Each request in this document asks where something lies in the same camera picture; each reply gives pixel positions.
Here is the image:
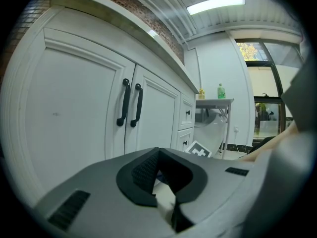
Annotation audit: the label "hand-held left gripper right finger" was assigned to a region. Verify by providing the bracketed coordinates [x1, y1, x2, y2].
[158, 147, 258, 234]

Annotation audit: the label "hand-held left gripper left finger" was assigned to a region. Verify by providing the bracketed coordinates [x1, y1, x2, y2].
[33, 147, 174, 238]

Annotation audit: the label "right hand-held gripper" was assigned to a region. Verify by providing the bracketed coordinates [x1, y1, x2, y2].
[184, 139, 213, 158]

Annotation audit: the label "white cabinet door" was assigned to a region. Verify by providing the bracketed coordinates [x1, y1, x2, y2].
[14, 27, 136, 195]
[125, 64, 181, 154]

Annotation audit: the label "person's right forearm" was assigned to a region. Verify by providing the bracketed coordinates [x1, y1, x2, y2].
[239, 122, 298, 162]

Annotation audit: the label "white drawer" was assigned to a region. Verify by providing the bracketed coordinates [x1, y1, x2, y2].
[178, 93, 197, 131]
[177, 127, 195, 154]

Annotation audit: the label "white vanity cabinet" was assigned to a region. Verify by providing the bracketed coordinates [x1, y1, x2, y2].
[0, 0, 200, 208]

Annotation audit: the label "white folding table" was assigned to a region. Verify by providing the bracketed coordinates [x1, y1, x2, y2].
[195, 98, 235, 160]

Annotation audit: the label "person's black trousers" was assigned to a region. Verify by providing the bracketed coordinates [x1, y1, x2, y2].
[252, 135, 276, 154]

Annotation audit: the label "green plastic bottle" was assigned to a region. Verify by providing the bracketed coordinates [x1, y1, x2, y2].
[217, 83, 227, 100]

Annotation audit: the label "black framed window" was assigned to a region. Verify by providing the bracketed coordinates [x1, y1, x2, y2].
[235, 40, 306, 144]

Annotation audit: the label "long ceiling light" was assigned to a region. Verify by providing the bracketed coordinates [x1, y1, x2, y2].
[186, 0, 246, 16]

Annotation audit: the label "black door handle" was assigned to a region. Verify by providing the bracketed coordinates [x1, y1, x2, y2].
[130, 83, 144, 128]
[116, 78, 131, 127]

